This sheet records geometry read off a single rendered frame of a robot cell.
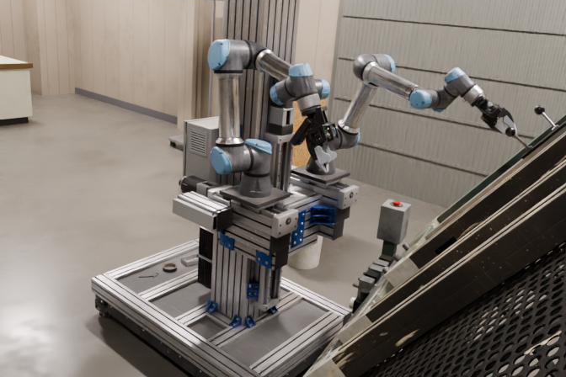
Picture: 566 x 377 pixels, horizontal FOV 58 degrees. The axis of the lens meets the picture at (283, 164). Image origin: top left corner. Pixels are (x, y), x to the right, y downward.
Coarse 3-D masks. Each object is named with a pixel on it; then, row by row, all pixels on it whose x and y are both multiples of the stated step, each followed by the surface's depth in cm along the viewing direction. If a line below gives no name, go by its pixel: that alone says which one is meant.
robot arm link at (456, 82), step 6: (450, 72) 205; (456, 72) 205; (462, 72) 205; (444, 78) 208; (450, 78) 206; (456, 78) 204; (462, 78) 204; (468, 78) 204; (450, 84) 207; (456, 84) 205; (462, 84) 204; (468, 84) 203; (474, 84) 204; (450, 90) 207; (456, 90) 206; (462, 90) 204; (468, 90) 203; (456, 96) 209; (462, 96) 206
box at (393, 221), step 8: (392, 200) 259; (384, 208) 251; (392, 208) 249; (400, 208) 249; (408, 208) 253; (384, 216) 252; (392, 216) 249; (400, 216) 247; (408, 216) 257; (384, 224) 252; (392, 224) 250; (400, 224) 248; (384, 232) 253; (392, 232) 251; (400, 232) 249; (384, 240) 254; (392, 240) 252; (400, 240) 251
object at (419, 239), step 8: (432, 224) 239; (424, 232) 229; (416, 240) 229; (424, 240) 223; (400, 256) 222; (384, 288) 179; (392, 288) 182; (368, 296) 187; (376, 296) 173; (328, 344) 160
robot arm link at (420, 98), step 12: (360, 60) 228; (372, 60) 230; (360, 72) 226; (372, 72) 222; (384, 72) 219; (384, 84) 218; (396, 84) 213; (408, 84) 210; (408, 96) 208; (420, 96) 201; (432, 96) 204; (420, 108) 203
